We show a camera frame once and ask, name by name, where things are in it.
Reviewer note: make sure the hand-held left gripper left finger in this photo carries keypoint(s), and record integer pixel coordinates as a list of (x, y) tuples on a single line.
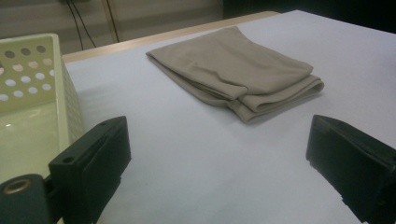
[(93, 165)]

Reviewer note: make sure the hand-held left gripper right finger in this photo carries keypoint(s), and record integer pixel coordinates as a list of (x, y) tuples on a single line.
[(351, 158)]

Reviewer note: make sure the pale green perforated plastic basket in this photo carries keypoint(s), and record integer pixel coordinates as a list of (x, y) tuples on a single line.
[(31, 109)]

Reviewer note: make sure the beige cloth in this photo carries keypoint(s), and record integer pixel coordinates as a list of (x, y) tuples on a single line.
[(236, 71)]

